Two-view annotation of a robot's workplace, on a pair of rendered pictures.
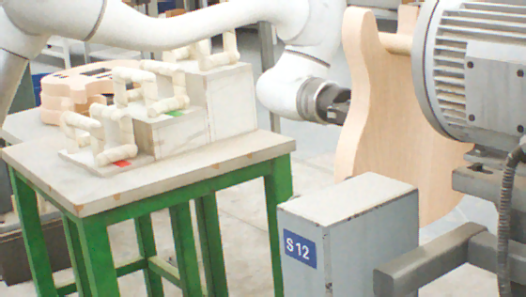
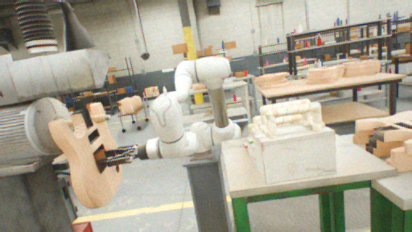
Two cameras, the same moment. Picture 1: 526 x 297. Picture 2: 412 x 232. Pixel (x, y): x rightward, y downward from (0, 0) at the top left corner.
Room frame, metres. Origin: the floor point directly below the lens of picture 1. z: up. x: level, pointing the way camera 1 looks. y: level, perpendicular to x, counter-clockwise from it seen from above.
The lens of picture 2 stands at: (2.19, -0.77, 1.42)
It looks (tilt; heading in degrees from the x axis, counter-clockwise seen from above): 13 degrees down; 126
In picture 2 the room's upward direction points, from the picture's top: 9 degrees counter-clockwise
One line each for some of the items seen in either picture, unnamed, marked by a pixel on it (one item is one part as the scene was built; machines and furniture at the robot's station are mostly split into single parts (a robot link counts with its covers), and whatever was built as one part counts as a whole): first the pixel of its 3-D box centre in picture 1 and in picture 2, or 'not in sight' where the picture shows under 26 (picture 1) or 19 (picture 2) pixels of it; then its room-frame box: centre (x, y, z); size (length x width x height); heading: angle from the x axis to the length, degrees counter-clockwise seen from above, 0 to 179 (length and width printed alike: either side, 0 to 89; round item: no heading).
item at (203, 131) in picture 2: not in sight; (200, 135); (1.09, 0.62, 0.87); 0.18 x 0.16 x 0.22; 29
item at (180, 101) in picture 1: (169, 104); not in sight; (1.75, 0.20, 1.04); 0.11 x 0.03 x 0.03; 127
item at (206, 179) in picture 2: not in sight; (209, 195); (1.08, 0.61, 0.35); 0.28 x 0.28 x 0.70; 26
